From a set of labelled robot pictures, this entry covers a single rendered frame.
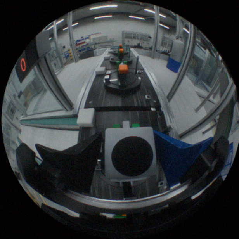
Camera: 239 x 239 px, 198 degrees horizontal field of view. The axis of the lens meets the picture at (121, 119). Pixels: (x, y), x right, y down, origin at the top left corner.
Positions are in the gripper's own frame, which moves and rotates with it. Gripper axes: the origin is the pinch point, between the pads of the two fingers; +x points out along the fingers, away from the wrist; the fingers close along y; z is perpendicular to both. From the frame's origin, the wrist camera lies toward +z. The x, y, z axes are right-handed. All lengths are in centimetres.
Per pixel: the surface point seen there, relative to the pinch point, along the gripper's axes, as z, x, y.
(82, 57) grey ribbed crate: 101, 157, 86
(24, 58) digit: 16.0, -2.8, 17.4
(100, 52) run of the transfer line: 67, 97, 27
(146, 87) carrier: 7.2, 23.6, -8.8
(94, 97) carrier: 3.9, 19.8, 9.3
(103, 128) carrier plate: -3.2, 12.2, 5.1
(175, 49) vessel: 57, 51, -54
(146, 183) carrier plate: -12.9, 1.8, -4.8
